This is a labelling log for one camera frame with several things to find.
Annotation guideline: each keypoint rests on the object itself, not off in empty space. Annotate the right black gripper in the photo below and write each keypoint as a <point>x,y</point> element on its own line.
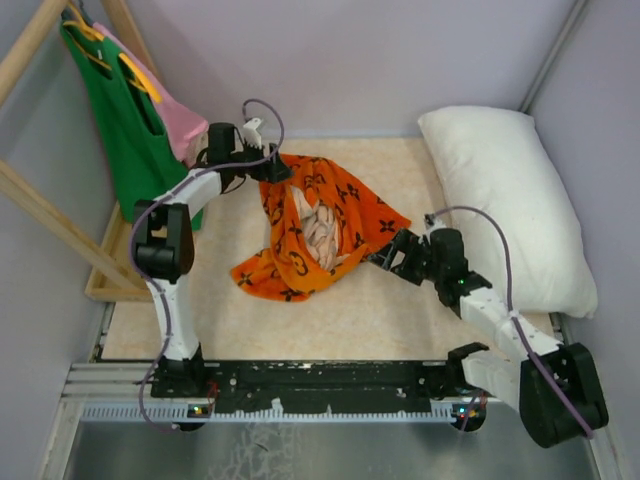
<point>407,242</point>

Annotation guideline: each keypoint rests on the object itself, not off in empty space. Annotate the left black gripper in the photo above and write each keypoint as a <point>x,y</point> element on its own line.
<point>273,170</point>

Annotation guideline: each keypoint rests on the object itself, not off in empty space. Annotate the orange patterned pillowcase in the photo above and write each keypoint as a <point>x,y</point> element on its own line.
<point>324,223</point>

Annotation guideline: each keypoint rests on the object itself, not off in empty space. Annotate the green tank top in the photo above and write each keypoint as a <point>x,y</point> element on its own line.
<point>134,137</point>

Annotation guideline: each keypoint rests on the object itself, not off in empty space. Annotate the white pillow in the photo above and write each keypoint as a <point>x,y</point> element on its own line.
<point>519,227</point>

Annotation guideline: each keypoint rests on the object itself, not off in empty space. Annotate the yellow clothes hanger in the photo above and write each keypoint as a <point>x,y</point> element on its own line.
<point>136,78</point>

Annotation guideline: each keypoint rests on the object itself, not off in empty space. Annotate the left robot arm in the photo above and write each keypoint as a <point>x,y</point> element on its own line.
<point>162,246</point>

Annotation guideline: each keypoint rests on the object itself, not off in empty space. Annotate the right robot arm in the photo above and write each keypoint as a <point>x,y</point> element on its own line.
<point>510,330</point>

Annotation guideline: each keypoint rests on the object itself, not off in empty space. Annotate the pink shirt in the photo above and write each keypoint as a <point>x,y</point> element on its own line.
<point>186,129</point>

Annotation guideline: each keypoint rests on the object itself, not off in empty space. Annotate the teal clothes hanger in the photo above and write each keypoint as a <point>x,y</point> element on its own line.
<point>80,7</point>

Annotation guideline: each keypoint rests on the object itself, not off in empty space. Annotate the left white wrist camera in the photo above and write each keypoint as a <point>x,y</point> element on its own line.
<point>251,132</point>

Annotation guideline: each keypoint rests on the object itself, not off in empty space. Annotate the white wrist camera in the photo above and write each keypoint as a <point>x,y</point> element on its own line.
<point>432,221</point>
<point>251,132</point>

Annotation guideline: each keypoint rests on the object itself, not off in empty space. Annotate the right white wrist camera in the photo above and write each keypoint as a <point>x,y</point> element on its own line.
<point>432,221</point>

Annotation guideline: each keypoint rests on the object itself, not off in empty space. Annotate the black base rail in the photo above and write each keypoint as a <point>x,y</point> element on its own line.
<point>290,391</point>

